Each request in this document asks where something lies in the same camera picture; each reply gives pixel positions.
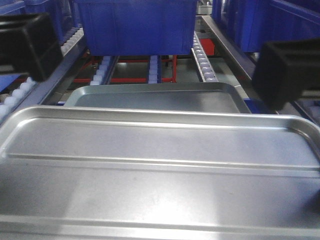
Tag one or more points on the shelf roller track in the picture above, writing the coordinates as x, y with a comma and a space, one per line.
154, 70
105, 70
205, 70

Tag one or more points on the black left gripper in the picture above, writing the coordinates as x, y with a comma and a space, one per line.
29, 45

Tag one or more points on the blue crate centre back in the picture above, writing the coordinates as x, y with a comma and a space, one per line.
138, 27

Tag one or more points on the blue crate right shelf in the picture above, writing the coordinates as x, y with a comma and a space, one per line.
251, 23

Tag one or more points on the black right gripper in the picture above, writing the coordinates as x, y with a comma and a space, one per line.
285, 69

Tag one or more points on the large grey-green tray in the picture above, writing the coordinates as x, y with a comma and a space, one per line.
212, 97

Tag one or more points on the shelf divider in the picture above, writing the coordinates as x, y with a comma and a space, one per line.
228, 49
49, 91

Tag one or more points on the red metal floor frame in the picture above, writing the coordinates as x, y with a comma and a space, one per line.
135, 70

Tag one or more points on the small ribbed silver tray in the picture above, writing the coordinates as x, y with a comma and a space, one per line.
80, 173

